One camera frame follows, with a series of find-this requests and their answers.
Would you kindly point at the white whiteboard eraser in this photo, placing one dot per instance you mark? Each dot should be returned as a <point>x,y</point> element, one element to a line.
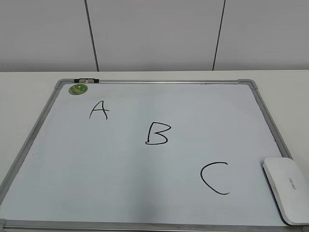
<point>290,189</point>

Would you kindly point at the white aluminium-framed whiteboard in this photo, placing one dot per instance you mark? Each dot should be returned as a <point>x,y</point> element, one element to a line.
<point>147,156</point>

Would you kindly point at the green round magnet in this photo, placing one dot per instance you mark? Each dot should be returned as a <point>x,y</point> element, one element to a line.
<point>78,89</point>

